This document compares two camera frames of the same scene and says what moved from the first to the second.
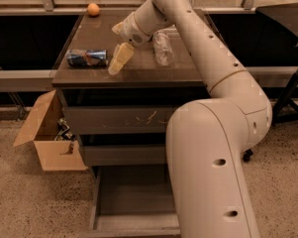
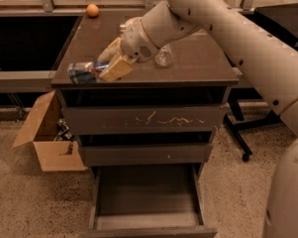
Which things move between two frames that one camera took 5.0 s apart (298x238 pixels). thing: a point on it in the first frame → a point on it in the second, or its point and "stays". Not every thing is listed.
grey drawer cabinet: [122, 121] stays
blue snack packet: [87, 58] → [87, 72]
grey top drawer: [123, 119] stays
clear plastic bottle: [163, 51] stays
